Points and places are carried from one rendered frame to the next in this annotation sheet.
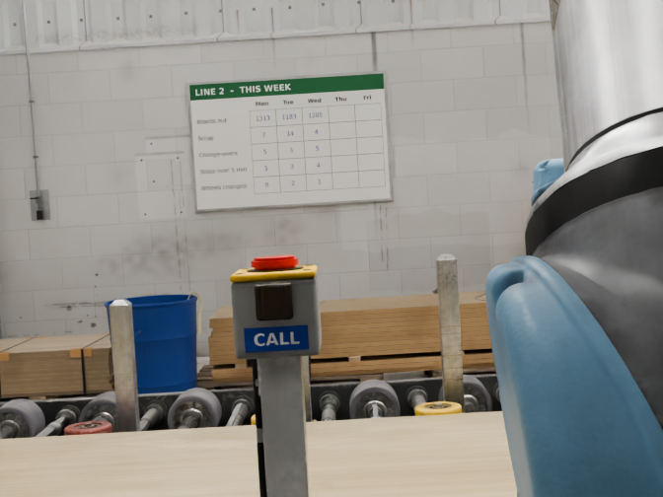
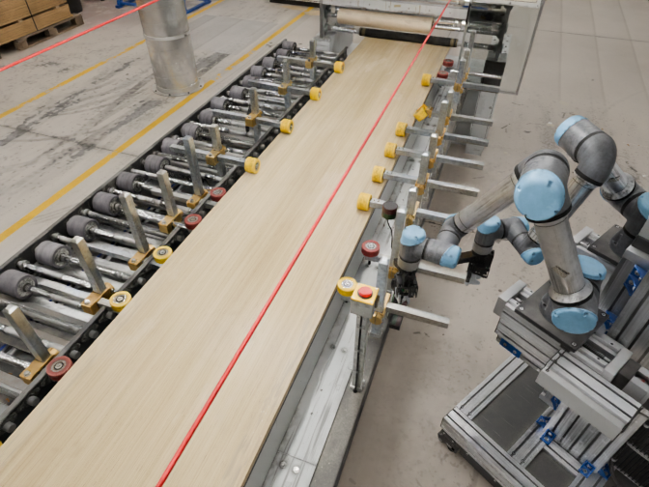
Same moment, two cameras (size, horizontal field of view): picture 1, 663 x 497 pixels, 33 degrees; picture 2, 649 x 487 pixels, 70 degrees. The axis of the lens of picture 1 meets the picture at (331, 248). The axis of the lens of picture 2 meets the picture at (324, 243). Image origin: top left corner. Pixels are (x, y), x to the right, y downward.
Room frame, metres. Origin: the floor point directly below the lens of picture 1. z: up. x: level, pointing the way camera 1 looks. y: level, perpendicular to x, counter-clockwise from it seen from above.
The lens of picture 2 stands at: (0.74, 0.98, 2.28)
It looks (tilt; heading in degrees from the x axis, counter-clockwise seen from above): 42 degrees down; 289
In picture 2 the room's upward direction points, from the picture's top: straight up
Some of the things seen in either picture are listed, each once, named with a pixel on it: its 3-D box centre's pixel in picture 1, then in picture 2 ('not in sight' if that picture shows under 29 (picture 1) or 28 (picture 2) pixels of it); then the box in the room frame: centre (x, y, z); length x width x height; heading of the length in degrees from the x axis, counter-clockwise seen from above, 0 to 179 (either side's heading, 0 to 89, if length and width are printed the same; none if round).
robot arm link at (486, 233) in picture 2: not in sight; (488, 230); (0.60, -0.50, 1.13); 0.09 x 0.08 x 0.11; 32
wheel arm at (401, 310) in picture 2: not in sight; (393, 308); (0.88, -0.25, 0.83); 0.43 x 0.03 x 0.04; 179
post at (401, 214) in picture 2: not in sight; (396, 253); (0.93, -0.46, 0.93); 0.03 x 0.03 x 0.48; 89
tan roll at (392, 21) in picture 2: not in sight; (409, 23); (1.44, -3.08, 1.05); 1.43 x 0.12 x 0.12; 179
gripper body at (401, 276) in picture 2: not in sight; (406, 278); (0.84, -0.19, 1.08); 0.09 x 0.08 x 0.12; 111
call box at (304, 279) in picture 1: (277, 315); (364, 301); (0.94, 0.05, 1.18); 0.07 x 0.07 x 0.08; 89
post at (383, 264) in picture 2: not in sight; (379, 303); (0.93, -0.21, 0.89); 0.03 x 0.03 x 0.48; 89
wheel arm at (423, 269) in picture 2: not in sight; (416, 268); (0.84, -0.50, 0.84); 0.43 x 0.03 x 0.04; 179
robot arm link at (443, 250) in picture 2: not in sight; (442, 250); (0.74, -0.20, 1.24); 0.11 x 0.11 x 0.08; 82
